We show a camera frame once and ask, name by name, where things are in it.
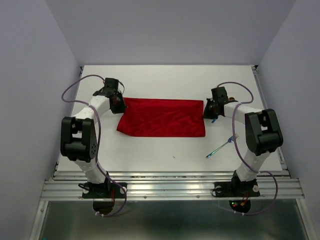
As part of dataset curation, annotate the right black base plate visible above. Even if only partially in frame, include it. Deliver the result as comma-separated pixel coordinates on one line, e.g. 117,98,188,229
211,181,261,198

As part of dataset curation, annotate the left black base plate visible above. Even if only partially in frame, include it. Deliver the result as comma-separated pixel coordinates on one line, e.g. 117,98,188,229
78,182,125,199

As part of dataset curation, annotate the red cloth napkin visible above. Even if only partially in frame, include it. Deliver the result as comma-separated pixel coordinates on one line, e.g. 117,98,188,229
116,97,206,138

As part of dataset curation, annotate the iridescent metal fork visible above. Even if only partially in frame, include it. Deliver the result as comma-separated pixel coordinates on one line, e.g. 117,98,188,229
206,133,239,159

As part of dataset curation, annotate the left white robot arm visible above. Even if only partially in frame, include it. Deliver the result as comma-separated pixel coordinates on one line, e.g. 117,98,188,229
60,74,127,197

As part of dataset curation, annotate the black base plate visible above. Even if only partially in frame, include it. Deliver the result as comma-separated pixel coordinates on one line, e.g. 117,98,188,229
211,181,261,198
78,182,125,199

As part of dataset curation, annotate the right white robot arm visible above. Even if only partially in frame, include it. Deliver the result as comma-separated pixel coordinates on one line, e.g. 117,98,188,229
203,84,284,195

